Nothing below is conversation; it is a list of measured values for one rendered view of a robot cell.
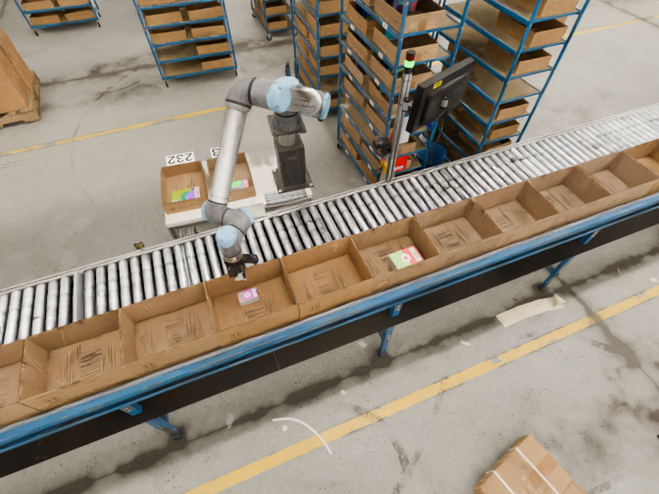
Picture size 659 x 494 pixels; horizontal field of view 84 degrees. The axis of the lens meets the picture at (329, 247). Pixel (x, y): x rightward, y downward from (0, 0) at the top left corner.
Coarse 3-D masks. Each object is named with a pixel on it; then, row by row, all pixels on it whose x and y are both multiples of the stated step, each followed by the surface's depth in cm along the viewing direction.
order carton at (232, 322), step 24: (264, 264) 186; (216, 288) 186; (240, 288) 194; (264, 288) 194; (288, 288) 188; (216, 312) 186; (240, 312) 186; (264, 312) 186; (288, 312) 173; (240, 336) 173
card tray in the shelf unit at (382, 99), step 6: (372, 78) 296; (372, 84) 292; (372, 90) 295; (378, 90) 284; (378, 96) 287; (384, 96) 296; (396, 96) 297; (408, 96) 297; (378, 102) 290; (384, 102) 278; (396, 102) 290; (384, 108) 281; (396, 108) 276
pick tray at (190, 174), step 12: (168, 168) 260; (180, 168) 263; (192, 168) 266; (168, 180) 263; (180, 180) 263; (192, 180) 263; (204, 180) 254; (168, 192) 256; (204, 192) 243; (168, 204) 237; (180, 204) 240; (192, 204) 243
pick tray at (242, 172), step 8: (240, 152) 268; (208, 160) 264; (216, 160) 266; (240, 160) 273; (208, 168) 261; (240, 168) 272; (248, 168) 264; (240, 176) 266; (248, 176) 266; (232, 192) 245; (240, 192) 248; (248, 192) 250; (232, 200) 251
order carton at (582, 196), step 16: (544, 176) 227; (560, 176) 235; (576, 176) 233; (544, 192) 239; (560, 192) 238; (576, 192) 236; (592, 192) 226; (608, 192) 216; (560, 208) 231; (576, 208) 209; (592, 208) 218; (560, 224) 219
